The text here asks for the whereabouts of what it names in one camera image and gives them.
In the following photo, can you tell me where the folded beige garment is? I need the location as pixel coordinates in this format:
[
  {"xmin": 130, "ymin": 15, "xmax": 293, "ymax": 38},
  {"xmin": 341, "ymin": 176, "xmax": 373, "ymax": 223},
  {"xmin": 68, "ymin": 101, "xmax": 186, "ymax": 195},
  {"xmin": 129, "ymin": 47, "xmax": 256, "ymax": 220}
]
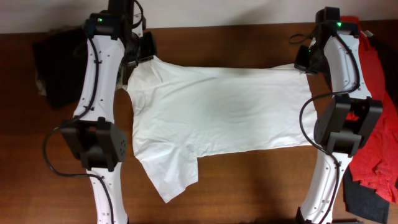
[{"xmin": 35, "ymin": 72, "xmax": 47, "ymax": 96}]

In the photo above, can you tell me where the white t-shirt with robot print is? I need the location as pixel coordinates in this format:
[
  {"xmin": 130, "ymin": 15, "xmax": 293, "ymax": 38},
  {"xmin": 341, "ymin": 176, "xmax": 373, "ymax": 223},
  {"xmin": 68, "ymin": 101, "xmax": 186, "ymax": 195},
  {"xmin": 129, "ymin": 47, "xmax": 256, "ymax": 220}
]
[{"xmin": 126, "ymin": 58, "xmax": 317, "ymax": 202}]

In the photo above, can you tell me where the dark grey garment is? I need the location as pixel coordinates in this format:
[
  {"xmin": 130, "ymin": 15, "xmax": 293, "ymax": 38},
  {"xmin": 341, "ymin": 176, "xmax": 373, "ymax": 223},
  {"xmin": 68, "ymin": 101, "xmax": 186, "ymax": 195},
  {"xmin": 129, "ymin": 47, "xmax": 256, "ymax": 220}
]
[{"xmin": 343, "ymin": 37, "xmax": 397, "ymax": 223}]

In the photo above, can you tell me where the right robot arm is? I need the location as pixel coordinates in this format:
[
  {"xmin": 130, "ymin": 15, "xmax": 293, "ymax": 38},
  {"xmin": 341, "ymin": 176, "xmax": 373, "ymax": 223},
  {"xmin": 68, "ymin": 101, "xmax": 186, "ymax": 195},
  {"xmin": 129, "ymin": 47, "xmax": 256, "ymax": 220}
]
[{"xmin": 294, "ymin": 7, "xmax": 382, "ymax": 224}]

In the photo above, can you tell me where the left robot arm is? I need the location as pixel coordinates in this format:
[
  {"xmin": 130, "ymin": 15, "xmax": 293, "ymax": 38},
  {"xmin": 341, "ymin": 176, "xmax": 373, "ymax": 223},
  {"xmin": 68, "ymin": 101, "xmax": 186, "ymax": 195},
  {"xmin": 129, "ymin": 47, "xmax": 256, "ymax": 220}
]
[{"xmin": 54, "ymin": 1, "xmax": 157, "ymax": 224}]

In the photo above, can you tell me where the red t-shirt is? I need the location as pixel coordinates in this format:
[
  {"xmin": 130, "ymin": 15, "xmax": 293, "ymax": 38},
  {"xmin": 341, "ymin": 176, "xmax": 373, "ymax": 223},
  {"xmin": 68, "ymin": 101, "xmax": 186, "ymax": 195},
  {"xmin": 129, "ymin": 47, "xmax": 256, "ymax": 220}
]
[{"xmin": 349, "ymin": 27, "xmax": 397, "ymax": 203}]

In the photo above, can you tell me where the folded black garment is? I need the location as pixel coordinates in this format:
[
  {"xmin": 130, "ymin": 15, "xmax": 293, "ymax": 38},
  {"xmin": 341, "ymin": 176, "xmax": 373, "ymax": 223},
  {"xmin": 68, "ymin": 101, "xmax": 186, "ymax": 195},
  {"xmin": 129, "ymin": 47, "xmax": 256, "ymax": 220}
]
[{"xmin": 32, "ymin": 28, "xmax": 88, "ymax": 109}]

